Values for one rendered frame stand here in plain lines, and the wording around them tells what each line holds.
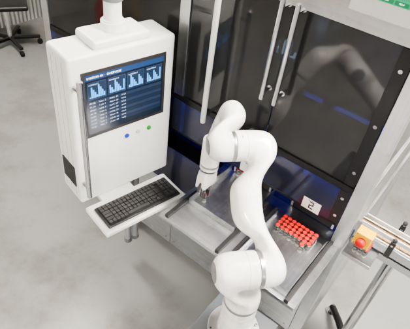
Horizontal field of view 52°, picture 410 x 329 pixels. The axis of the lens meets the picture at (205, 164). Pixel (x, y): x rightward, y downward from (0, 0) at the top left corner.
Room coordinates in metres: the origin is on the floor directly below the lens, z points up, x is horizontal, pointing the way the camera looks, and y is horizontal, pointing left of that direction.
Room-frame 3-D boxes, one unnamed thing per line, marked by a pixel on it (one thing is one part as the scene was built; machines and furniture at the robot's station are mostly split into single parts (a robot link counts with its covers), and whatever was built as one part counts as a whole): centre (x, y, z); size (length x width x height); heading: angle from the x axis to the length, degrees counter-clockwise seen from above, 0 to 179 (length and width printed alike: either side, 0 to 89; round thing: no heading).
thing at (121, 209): (1.42, 0.29, 0.82); 0.40 x 0.14 x 0.02; 135
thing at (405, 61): (1.29, -0.58, 1.40); 0.05 x 0.01 x 0.80; 57
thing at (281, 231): (1.25, -0.42, 0.90); 0.18 x 0.02 x 0.05; 56
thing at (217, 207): (1.46, -0.15, 0.90); 0.34 x 0.26 x 0.04; 147
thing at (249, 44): (1.65, -0.05, 1.51); 0.47 x 0.01 x 0.59; 57
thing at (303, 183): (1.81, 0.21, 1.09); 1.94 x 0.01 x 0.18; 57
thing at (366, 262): (1.26, -0.75, 0.87); 0.14 x 0.13 x 0.02; 147
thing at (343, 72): (1.40, -0.42, 1.51); 0.43 x 0.01 x 0.59; 57
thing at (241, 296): (0.80, -0.16, 1.16); 0.19 x 0.12 x 0.24; 106
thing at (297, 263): (1.17, -0.38, 0.90); 0.34 x 0.26 x 0.04; 146
